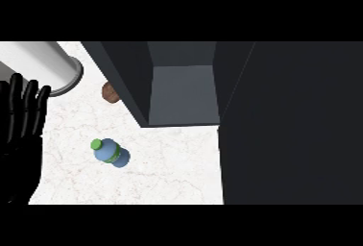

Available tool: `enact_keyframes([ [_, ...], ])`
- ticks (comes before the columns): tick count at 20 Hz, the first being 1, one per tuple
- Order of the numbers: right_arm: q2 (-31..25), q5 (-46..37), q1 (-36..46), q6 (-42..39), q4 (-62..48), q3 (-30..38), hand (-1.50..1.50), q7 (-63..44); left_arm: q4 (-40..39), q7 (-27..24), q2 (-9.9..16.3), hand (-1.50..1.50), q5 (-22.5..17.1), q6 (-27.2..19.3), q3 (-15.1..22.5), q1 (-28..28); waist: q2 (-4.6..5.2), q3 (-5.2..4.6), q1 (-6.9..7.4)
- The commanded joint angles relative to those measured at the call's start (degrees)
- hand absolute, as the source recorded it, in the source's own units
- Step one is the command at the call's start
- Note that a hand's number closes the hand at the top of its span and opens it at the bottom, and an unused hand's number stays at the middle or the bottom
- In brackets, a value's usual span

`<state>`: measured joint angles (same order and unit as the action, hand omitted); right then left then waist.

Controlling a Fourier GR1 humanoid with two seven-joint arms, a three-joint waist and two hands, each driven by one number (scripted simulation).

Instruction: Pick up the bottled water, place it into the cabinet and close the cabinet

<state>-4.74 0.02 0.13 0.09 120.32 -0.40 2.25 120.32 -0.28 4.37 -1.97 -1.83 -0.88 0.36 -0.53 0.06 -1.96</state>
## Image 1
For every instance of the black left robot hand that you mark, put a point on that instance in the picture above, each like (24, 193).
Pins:
(18, 128)

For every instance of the blue water bottle green cap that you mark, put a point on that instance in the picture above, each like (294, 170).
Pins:
(110, 153)

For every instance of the dark grey open cabinet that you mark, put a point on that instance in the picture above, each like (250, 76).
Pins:
(179, 93)

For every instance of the dark grey cabinet door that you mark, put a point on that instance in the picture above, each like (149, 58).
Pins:
(293, 128)

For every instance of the brown round object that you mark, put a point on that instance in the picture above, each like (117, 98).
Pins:
(111, 93)

